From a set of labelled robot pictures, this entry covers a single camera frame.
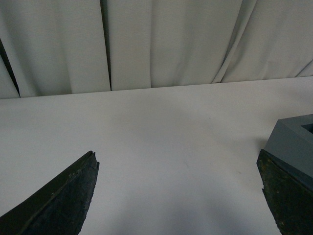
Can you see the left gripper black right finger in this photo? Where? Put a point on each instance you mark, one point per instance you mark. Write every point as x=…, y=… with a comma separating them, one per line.
x=288, y=193

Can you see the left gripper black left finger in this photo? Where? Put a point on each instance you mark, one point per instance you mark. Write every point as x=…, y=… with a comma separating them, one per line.
x=58, y=208

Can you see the gray square base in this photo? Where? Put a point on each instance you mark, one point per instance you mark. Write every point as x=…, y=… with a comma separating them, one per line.
x=292, y=142

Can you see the white curtain backdrop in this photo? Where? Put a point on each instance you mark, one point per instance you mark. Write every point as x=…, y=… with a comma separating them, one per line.
x=51, y=47

